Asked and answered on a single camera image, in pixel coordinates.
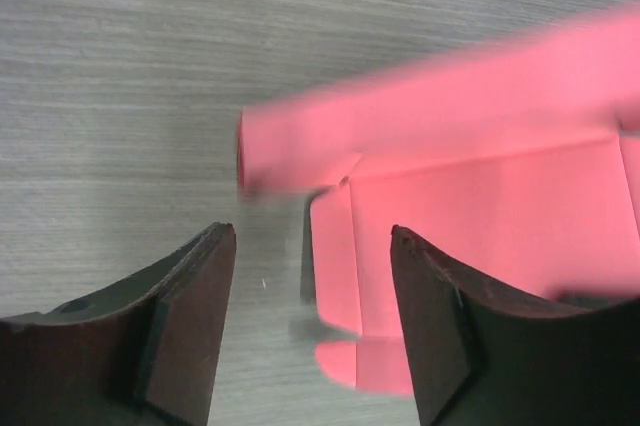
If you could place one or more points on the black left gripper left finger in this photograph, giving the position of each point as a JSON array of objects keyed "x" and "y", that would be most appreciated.
[{"x": 141, "y": 351}]

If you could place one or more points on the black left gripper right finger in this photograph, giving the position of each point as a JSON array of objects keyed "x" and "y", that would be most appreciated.
[{"x": 481, "y": 352}]

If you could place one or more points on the pink paper box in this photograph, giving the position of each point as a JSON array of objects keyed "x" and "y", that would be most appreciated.
[{"x": 519, "y": 158}]

